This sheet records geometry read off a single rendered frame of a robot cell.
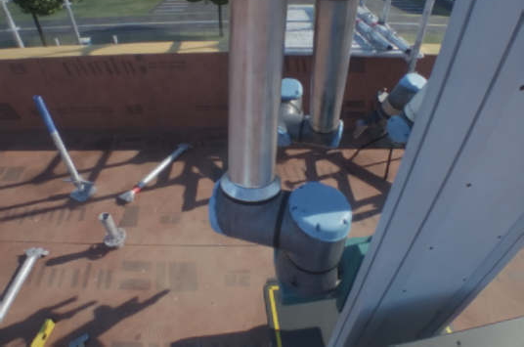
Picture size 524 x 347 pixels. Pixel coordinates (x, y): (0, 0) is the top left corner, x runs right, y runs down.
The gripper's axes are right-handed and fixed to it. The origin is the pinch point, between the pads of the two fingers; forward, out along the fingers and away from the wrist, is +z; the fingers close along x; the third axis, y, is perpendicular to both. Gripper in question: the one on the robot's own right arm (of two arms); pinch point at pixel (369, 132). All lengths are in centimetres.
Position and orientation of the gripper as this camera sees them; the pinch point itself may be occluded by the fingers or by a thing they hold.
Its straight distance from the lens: 139.7
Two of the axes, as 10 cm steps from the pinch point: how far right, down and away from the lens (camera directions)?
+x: 9.5, -0.9, 3.0
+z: -2.2, 5.0, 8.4
